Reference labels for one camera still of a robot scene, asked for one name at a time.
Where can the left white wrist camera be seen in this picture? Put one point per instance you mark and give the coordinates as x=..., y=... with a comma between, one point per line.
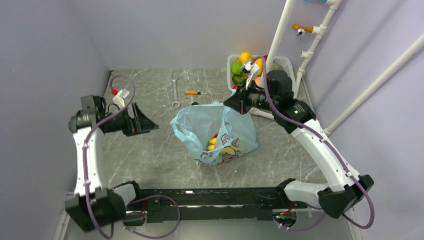
x=119, y=97

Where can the white plastic fruit basket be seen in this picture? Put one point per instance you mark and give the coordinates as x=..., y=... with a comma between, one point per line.
x=283, y=61

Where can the yellow mango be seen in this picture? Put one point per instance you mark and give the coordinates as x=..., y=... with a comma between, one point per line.
x=260, y=64

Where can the yellow lemon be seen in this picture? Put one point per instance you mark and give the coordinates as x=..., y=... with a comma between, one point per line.
x=245, y=57

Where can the orange handled screwdriver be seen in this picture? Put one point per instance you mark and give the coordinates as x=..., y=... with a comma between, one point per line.
x=194, y=93

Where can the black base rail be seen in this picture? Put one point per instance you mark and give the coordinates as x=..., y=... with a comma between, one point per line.
x=259, y=203

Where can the light blue plastic bag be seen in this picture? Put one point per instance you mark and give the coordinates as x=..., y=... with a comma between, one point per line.
x=195, y=125

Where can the green orange mango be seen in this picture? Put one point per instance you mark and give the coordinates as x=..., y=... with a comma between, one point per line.
x=236, y=79

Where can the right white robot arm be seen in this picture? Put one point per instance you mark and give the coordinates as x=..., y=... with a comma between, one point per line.
x=345, y=186

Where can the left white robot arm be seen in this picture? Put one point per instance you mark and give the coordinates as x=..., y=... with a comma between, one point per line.
x=94, y=205

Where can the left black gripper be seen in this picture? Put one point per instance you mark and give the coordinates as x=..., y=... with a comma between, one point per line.
x=142, y=123

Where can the green lime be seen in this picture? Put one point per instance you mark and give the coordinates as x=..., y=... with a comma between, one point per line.
x=236, y=68

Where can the orange faucet tap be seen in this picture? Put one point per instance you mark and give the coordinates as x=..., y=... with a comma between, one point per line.
x=301, y=30

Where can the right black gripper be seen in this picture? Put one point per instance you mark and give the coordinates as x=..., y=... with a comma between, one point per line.
x=239, y=102

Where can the white pvc pipe frame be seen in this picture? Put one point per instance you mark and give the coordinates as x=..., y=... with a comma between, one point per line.
x=363, y=39

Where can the silver wrench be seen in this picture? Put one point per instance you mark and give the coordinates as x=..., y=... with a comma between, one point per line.
x=176, y=103

